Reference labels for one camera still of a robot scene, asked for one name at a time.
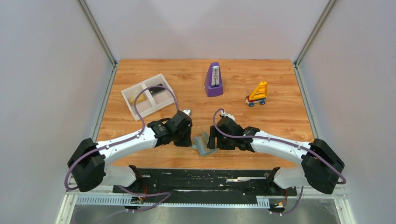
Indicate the aluminium slotted rail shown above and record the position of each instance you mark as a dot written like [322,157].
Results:
[227,198]

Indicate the gold card in tray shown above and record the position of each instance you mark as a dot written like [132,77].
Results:
[136,99]

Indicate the black card in tray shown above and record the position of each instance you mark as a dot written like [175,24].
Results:
[156,89]

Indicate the white two-compartment tray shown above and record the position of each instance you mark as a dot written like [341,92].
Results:
[152,103]

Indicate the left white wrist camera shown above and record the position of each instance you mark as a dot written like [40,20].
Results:
[187,112]

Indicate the green card holder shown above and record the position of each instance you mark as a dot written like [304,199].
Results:
[200,143]

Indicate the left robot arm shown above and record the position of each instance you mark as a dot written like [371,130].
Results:
[92,162]

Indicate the yellow toy car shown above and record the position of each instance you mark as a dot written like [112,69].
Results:
[258,96]

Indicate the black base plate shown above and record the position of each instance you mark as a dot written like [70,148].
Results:
[158,180]

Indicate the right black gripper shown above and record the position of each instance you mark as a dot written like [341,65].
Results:
[215,134]

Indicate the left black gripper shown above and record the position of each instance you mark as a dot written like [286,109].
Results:
[187,143]

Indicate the purple metronome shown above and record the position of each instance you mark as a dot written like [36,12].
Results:
[213,81]

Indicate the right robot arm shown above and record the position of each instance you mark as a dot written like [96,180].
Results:
[318,165]

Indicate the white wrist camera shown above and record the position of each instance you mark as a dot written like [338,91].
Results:
[187,112]
[223,114]

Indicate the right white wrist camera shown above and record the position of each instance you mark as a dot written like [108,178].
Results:
[223,114]

